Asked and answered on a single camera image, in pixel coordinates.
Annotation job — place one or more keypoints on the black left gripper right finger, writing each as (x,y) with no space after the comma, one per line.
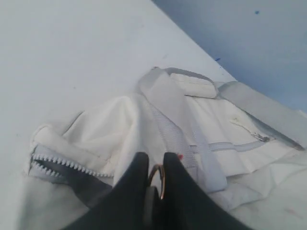
(187,206)

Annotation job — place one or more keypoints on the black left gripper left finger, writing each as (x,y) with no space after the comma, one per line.
(122,207)

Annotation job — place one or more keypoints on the white canvas duffel bag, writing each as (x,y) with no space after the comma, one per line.
(246,150)

